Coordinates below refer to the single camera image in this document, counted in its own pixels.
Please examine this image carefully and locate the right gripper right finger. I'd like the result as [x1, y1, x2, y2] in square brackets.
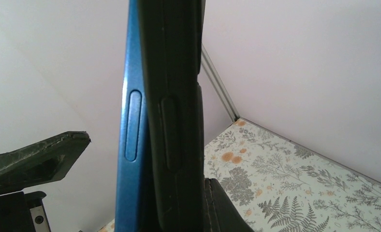
[204, 178, 253, 232]

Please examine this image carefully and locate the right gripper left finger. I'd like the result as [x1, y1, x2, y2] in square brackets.
[0, 131, 91, 195]

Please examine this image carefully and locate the black phone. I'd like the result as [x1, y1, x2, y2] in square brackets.
[115, 0, 161, 232]

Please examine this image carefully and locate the black phone case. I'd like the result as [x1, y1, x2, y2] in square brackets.
[137, 0, 204, 232]

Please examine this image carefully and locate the floral patterned table mat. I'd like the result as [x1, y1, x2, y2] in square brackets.
[97, 117, 381, 232]

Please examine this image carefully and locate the aluminium rail frame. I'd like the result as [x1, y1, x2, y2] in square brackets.
[201, 44, 240, 122]

